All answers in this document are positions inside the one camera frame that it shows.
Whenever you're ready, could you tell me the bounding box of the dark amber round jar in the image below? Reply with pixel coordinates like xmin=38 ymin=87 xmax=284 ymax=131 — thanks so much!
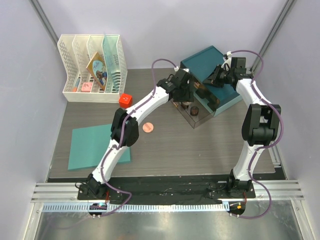
xmin=190 ymin=106 xmax=200 ymax=117

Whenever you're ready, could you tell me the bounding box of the clear smoked drawer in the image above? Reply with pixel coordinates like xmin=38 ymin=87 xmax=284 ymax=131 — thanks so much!
xmin=171 ymin=98 xmax=216 ymax=129
xmin=191 ymin=74 xmax=220 ymax=111

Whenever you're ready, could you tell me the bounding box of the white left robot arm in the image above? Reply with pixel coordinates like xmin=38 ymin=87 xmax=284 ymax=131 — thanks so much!
xmin=79 ymin=78 xmax=194 ymax=200

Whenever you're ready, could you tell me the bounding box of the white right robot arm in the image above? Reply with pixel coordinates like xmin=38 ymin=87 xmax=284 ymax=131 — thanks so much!
xmin=203 ymin=64 xmax=281 ymax=198

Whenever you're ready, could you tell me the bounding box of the teal drawer cabinet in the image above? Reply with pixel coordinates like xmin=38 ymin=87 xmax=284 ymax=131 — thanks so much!
xmin=180 ymin=45 xmax=243 ymax=117

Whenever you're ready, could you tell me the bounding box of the pink round compact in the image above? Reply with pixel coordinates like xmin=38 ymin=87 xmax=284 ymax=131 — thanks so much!
xmin=142 ymin=122 xmax=154 ymax=133

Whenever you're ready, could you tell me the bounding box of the red cube block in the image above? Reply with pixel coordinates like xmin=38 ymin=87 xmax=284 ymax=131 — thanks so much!
xmin=118 ymin=93 xmax=133 ymax=109

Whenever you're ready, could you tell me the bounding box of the white mesh file organizer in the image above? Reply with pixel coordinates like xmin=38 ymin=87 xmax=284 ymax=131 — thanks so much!
xmin=57 ymin=34 xmax=128 ymax=103

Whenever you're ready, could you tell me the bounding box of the illustrated picture book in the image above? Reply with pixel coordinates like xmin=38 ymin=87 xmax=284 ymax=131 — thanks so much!
xmin=86 ymin=52 xmax=108 ymax=90

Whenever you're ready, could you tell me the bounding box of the pink square eraser box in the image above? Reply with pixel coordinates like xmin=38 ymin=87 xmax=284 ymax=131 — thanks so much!
xmin=81 ymin=82 xmax=93 ymax=93

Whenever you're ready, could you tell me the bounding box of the orange blue marker pen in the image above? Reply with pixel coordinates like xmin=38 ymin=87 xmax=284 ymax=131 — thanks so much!
xmin=71 ymin=77 xmax=81 ymax=92

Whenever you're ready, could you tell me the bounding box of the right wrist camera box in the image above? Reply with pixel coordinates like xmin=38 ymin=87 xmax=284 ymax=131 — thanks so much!
xmin=230 ymin=57 xmax=247 ymax=74

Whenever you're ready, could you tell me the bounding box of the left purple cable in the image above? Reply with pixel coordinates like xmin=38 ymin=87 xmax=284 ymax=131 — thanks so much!
xmin=56 ymin=58 xmax=180 ymax=230

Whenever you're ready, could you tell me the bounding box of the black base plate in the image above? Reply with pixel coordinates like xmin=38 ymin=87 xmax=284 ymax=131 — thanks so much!
xmin=77 ymin=175 xmax=256 ymax=200

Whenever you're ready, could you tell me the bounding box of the aluminium front rail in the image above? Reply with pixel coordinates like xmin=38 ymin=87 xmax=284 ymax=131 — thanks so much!
xmin=31 ymin=180 xmax=304 ymax=213

